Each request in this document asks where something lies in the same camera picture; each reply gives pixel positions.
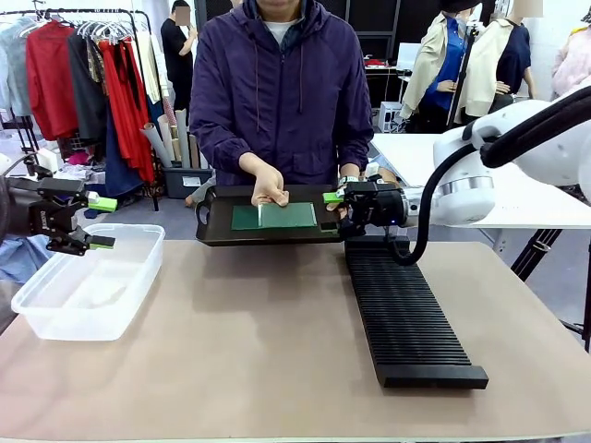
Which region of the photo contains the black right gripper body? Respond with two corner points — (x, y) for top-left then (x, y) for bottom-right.
(342, 180), (410, 239)

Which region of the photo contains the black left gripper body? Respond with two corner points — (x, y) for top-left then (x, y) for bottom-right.
(0, 176), (90, 254)

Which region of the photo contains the green PCB board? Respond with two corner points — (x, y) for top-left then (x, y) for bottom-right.
(231, 204), (263, 231)
(259, 201), (318, 228)

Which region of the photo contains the black plastic tray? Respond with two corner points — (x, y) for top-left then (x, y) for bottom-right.
(195, 184), (353, 247)

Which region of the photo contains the person's right forearm purple sleeve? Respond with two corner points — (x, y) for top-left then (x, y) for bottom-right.
(188, 122), (254, 171)

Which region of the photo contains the person's left forearm purple sleeve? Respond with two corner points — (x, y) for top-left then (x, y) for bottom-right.
(336, 117), (375, 179)

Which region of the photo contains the person's left hand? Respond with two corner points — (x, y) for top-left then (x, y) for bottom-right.
(325, 182), (360, 221)

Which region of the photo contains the person's right hand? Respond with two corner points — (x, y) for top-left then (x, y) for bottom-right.
(238, 151), (293, 208)

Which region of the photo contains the dark blue hanging garment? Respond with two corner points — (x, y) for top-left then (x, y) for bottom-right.
(104, 110), (145, 198)

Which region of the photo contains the clear plastic box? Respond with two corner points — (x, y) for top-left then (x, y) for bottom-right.
(11, 223), (166, 342)

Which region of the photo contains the blue cloth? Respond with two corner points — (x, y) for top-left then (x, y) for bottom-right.
(0, 233), (68, 285)

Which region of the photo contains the white folding table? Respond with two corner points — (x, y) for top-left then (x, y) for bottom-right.
(370, 132), (591, 230)

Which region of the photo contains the cardboard tube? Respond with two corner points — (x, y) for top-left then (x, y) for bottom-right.
(174, 108), (191, 170)
(139, 122), (173, 170)

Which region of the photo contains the grey storage bin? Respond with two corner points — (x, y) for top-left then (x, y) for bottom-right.
(163, 166), (216, 200)

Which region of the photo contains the white lattice crate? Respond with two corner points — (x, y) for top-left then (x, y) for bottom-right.
(378, 101), (408, 135)

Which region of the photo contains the long red dress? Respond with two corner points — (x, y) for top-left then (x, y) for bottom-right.
(97, 39), (156, 184)

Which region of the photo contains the person's torso purple jacket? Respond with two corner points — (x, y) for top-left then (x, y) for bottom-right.
(188, 0), (375, 188)

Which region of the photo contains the dark grey jacket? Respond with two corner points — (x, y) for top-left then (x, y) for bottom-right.
(67, 30), (110, 149)

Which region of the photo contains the black slotted PCB rack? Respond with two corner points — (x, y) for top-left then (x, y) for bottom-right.
(344, 233), (489, 390)

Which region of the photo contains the red shirt on hanger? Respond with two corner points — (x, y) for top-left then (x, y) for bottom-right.
(25, 20), (79, 142)

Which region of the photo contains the cream hanging garment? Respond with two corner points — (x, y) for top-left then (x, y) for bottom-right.
(137, 30), (163, 106)

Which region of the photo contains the light blue garment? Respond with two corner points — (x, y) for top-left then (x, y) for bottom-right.
(0, 18), (34, 119)

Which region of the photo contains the mannequin cream jacket blue shirt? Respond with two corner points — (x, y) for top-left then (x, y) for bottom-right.
(399, 0), (477, 122)

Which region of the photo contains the black tripod pole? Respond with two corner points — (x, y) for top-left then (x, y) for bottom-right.
(444, 18), (479, 129)

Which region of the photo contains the black table leg brace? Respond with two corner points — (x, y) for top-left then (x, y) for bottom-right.
(510, 228), (569, 282)

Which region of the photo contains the bystander in black clothes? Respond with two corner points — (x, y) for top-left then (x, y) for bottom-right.
(160, 0), (199, 125)

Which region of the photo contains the mannequin navy shirt cream jacket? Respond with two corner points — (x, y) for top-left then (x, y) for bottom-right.
(464, 3), (537, 126)

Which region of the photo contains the mannequin pink fluffy top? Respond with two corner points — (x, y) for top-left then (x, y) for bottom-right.
(551, 25), (591, 99)

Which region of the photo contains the black clothes rail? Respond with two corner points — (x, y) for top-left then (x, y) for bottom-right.
(0, 7), (161, 212)

